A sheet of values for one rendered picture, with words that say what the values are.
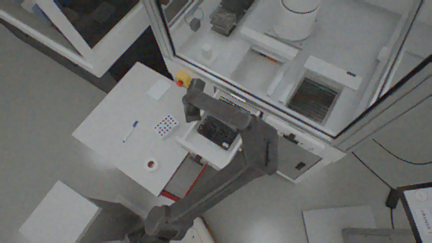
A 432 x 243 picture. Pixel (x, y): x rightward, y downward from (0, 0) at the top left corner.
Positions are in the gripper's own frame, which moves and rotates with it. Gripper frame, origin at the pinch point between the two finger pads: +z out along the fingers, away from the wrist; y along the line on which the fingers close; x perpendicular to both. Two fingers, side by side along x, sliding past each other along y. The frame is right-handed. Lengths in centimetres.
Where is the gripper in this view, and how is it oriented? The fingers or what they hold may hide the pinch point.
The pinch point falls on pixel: (193, 117)
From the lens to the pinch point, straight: 114.2
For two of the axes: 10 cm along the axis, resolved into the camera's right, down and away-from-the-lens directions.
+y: -1.7, -9.3, 3.3
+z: 0.1, 3.3, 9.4
